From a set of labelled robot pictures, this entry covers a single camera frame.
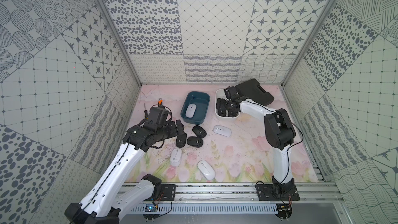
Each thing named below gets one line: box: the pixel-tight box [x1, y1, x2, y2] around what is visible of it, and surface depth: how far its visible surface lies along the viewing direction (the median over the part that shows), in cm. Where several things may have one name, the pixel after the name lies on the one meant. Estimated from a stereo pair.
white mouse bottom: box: [196, 159, 216, 181], surface depth 81 cm
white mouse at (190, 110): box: [185, 103, 197, 119], surface depth 105 cm
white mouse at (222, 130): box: [212, 124, 232, 138], surface depth 97 cm
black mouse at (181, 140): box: [175, 132, 188, 148], surface depth 92 cm
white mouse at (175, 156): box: [169, 147, 183, 167], surface depth 85 cm
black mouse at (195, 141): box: [186, 136, 204, 148], surface depth 91 cm
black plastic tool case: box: [235, 78, 275, 106], surface depth 116 cm
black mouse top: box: [192, 124, 207, 139], surface depth 95 cm
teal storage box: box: [180, 91, 211, 125], surface depth 107 cm
